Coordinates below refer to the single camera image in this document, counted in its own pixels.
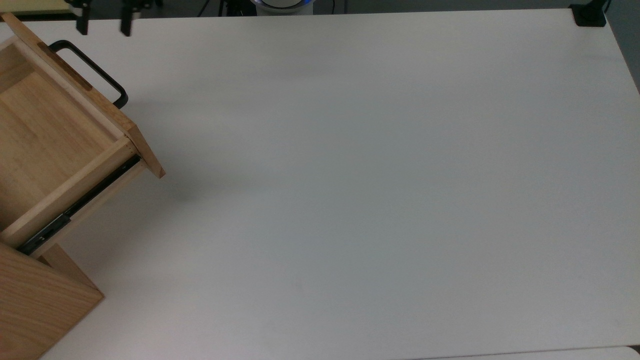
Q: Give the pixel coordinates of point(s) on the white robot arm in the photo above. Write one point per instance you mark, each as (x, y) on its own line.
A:
(282, 6)

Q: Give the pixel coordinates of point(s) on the black metal drawer slide rail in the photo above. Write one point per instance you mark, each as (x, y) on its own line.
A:
(50, 231)

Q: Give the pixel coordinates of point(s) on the yellow board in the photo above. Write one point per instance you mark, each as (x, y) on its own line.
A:
(30, 5)

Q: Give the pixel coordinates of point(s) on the black square table clamp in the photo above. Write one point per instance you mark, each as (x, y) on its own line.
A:
(590, 15)

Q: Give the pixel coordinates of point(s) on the light wooden drawer cabinet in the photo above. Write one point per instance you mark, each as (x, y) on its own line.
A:
(30, 310)

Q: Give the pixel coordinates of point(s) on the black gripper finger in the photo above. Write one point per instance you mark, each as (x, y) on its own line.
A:
(83, 21)
(128, 22)

